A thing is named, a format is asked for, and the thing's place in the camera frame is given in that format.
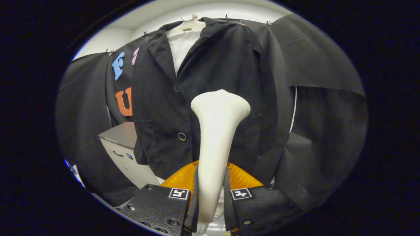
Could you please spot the grey and white cabinet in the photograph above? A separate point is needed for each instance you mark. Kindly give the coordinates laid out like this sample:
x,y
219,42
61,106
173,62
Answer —
x,y
124,154

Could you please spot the white garment steamer head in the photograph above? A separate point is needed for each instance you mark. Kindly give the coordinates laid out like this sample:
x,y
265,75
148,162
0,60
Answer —
x,y
216,131

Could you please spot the black suit jacket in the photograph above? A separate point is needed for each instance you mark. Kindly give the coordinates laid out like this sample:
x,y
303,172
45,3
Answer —
x,y
157,108

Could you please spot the white blurred object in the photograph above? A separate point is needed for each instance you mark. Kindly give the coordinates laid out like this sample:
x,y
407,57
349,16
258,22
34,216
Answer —
x,y
77,175

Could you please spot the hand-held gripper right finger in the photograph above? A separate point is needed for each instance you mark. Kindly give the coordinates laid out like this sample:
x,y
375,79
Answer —
x,y
229,203

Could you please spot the black backdrop cloth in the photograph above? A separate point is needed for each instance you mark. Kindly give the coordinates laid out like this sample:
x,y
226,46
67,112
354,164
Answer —
x,y
328,114

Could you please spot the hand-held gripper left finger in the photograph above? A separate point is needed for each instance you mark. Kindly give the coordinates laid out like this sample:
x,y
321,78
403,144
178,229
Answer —
x,y
195,200

